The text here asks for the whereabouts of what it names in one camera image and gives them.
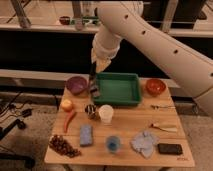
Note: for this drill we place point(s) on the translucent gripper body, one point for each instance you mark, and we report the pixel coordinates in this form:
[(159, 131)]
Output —
[(101, 64)]

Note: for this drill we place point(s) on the black handled brush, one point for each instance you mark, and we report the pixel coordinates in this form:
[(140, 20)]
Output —
[(93, 87)]

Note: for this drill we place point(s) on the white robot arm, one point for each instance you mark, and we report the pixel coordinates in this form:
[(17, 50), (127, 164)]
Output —
[(121, 20)]

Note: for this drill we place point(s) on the purple bowl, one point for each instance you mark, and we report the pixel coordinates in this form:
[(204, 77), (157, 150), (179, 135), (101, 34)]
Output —
[(76, 84)]

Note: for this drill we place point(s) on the distant red bowl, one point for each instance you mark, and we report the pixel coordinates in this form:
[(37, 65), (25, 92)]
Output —
[(64, 20)]

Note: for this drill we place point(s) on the green plastic tray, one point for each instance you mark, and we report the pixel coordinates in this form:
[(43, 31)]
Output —
[(118, 89)]

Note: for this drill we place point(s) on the distant green box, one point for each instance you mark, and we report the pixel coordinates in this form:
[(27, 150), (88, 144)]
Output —
[(90, 21)]

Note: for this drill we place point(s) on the striped small cup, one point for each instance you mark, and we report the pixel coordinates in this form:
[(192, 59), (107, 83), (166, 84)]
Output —
[(91, 111)]

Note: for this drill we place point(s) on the white cup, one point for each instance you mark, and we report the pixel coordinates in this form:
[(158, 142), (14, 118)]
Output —
[(106, 113)]

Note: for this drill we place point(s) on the yellow red apple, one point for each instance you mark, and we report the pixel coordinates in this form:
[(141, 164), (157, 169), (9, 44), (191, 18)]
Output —
[(66, 105)]

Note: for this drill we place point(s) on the orange carrot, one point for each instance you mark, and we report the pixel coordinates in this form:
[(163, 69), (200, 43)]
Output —
[(68, 119)]

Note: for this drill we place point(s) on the metal fork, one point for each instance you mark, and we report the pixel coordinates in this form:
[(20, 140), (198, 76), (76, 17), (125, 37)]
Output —
[(162, 107)]

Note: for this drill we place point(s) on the blue sponge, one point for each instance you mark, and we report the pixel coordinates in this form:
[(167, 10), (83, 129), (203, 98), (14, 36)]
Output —
[(86, 138)]

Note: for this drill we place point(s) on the blue cup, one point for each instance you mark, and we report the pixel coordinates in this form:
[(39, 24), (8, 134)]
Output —
[(113, 144)]

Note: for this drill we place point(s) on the wooden table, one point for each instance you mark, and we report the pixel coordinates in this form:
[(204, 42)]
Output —
[(126, 123)]

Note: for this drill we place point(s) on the light blue cloth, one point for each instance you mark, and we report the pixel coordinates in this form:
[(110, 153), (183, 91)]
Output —
[(143, 143)]

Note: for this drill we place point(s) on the bunch of dark grapes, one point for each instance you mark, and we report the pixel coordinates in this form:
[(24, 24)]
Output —
[(61, 146)]

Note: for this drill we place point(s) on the wooden handled knife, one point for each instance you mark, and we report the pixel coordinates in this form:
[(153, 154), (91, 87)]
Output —
[(165, 127)]

